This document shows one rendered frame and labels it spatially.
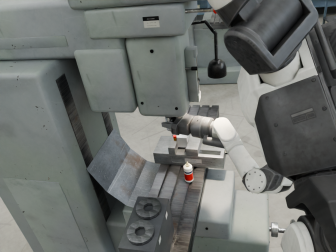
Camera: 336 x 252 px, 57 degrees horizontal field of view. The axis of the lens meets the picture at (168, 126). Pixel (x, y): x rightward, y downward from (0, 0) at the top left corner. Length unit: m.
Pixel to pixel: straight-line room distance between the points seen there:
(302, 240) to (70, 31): 0.92
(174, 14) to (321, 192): 0.64
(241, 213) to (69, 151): 0.86
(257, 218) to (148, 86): 0.84
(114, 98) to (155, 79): 0.18
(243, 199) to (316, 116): 1.04
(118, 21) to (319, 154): 0.70
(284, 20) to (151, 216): 0.74
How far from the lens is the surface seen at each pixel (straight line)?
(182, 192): 1.41
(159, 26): 0.99
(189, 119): 1.24
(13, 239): 2.87
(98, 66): 1.13
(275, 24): 0.63
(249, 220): 1.56
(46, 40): 1.20
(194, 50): 1.10
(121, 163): 1.58
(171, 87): 1.09
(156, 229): 1.06
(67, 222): 1.63
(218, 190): 1.52
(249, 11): 0.63
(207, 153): 1.50
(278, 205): 2.62
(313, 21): 0.67
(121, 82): 1.12
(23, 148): 1.40
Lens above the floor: 1.93
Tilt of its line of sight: 33 degrees down
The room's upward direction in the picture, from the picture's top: 8 degrees counter-clockwise
